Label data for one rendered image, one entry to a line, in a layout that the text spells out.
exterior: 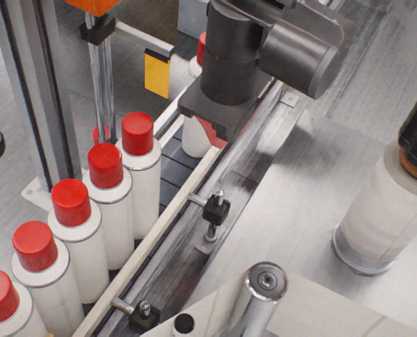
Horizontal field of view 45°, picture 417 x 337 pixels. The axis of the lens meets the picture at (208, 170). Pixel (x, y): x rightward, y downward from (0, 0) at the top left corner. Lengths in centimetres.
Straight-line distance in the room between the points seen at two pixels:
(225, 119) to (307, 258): 27
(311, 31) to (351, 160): 41
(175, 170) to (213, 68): 28
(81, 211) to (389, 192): 33
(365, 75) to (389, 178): 50
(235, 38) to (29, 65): 23
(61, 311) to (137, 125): 20
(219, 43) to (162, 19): 61
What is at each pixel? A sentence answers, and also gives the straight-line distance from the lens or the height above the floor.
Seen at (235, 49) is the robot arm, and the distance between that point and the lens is 46.
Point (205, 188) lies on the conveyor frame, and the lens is 73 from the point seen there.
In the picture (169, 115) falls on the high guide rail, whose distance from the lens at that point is 70.
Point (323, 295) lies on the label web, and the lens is 48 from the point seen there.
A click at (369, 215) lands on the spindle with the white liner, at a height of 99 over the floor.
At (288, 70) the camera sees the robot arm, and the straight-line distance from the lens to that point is 44.
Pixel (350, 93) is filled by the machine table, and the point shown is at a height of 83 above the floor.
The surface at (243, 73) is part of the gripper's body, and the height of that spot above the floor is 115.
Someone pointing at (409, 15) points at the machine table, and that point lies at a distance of 125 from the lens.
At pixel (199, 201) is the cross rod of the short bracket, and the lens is 68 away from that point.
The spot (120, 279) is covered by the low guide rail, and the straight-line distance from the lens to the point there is 61.
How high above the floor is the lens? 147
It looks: 53 degrees down
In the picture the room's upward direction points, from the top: 10 degrees clockwise
